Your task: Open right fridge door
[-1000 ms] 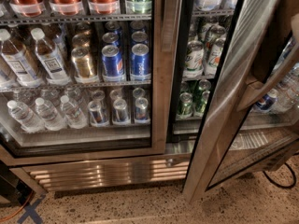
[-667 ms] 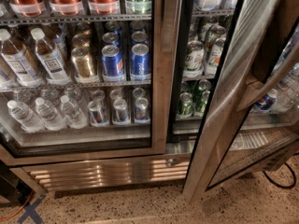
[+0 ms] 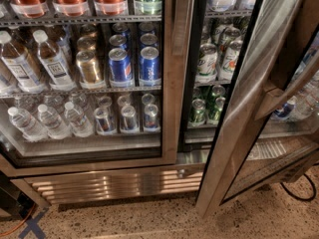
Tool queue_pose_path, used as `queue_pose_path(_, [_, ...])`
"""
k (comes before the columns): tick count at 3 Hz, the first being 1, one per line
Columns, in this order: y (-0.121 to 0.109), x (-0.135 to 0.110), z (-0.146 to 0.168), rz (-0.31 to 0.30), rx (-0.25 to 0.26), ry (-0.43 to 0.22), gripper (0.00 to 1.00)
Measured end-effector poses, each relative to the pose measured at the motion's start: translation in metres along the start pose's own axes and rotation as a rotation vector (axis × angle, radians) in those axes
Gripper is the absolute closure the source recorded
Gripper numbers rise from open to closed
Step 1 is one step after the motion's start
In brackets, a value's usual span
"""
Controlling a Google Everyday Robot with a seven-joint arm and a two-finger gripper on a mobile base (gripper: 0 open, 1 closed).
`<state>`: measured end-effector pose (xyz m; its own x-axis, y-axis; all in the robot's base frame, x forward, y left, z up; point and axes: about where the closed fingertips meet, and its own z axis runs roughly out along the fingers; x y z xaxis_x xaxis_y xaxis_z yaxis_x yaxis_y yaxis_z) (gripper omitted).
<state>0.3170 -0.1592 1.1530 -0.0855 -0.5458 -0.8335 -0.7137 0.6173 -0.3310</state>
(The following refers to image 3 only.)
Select tea bottle far left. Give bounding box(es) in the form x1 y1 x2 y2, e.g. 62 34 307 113
0 31 46 93

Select small silver can left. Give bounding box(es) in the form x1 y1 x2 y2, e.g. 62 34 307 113
94 108 117 135

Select front blue Pepsi can left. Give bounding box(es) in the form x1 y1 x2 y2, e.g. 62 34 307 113
109 48 134 88

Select white 7Up can left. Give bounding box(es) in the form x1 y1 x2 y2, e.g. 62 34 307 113
195 43 217 83

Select water bottle middle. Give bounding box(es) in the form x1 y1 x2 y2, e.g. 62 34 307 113
38 105 72 139

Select white 7Up can right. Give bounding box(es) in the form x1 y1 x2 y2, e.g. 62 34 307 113
218 40 243 81

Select front gold can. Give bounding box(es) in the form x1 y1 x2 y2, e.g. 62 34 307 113
76 51 106 90

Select steel fridge base grille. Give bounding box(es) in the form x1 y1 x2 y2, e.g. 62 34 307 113
11 152 319 208

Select water bottle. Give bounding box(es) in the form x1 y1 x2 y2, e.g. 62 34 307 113
38 105 72 139
64 102 94 137
8 107 48 141

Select blue tape cross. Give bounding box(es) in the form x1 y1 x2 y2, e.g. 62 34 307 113
18 208 48 239

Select green can bottom shelf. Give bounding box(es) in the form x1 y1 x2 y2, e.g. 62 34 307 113
189 99 205 126

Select small silver can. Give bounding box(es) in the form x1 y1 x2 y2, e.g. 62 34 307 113
144 104 160 131
121 106 139 133
94 108 117 135

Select tea bottle white cap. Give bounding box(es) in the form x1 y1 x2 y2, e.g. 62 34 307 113
33 30 76 91

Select steel fridge door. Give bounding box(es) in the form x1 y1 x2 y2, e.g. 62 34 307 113
0 0 194 179
196 0 319 217

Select small silver can right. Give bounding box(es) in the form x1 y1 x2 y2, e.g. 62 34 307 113
144 104 160 131

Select small silver can middle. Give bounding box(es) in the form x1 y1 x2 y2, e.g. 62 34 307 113
121 106 139 133

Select water bottle left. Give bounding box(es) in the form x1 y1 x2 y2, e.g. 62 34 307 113
8 107 48 141

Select white 7up can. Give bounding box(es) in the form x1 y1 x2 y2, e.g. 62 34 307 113
195 43 217 83
218 40 243 81

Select black power cable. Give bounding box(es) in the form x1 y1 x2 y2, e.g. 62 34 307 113
279 172 318 203

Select blue pepsi can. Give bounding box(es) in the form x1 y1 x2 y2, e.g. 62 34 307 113
109 48 134 88
139 47 161 86

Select orange cable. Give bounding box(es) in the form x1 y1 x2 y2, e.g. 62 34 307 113
0 202 37 237

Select front blue Pepsi can right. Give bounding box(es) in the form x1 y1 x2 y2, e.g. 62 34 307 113
139 47 161 86

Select water bottle right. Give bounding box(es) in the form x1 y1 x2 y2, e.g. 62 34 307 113
64 102 94 137

